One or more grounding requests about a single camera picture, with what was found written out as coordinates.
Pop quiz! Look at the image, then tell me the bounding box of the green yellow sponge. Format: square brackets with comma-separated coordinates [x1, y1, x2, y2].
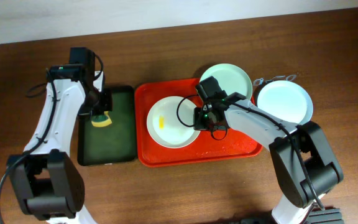
[91, 111, 112, 128]

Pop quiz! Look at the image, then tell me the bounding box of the light green plate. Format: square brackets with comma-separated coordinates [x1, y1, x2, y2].
[200, 63, 253, 100]

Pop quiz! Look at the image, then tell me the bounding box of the cream white plate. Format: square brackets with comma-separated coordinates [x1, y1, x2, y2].
[146, 96, 200, 149]

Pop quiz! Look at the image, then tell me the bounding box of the light blue plate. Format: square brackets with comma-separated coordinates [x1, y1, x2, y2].
[255, 80, 314, 124]

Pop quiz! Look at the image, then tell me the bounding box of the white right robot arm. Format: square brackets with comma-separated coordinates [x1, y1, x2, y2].
[195, 93, 344, 223]

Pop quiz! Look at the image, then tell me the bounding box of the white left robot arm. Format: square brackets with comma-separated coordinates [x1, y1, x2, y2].
[4, 78, 95, 223]

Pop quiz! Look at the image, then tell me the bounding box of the red plastic tray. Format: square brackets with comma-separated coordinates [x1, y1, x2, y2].
[134, 78, 263, 167]

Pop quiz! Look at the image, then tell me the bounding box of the dark green sponge tray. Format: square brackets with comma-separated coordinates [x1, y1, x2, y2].
[77, 86, 137, 166]

